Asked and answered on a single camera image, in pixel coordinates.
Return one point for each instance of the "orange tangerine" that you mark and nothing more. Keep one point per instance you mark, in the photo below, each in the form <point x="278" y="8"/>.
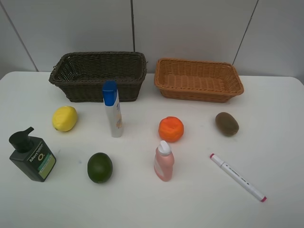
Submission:
<point x="171" y="129"/>

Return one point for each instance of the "white bottle blue cap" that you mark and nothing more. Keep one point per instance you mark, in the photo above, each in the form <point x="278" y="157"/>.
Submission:
<point x="112" y="108"/>

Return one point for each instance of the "pink bottle white cap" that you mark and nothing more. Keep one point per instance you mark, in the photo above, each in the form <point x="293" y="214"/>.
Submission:
<point x="164" y="161"/>

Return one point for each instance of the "green avocado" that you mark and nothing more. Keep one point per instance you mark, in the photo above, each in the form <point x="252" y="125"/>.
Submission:
<point x="99" y="168"/>

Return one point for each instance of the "brown kiwi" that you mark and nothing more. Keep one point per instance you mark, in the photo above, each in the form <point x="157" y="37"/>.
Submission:
<point x="226" y="124"/>

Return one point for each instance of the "yellow lemon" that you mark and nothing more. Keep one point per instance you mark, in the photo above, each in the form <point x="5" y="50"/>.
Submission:
<point x="64" y="118"/>

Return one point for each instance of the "white marker pink caps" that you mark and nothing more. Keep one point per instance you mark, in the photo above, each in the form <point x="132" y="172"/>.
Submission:
<point x="238" y="178"/>

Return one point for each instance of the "dark green pump bottle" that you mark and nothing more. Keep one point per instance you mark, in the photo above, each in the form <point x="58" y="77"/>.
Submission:
<point x="32" y="155"/>

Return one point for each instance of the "orange wicker basket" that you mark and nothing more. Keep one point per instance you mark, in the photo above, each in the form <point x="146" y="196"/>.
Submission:
<point x="197" y="80"/>

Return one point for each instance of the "dark brown wicker basket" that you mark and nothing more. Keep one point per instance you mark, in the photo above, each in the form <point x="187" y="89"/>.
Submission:
<point x="81" y="75"/>

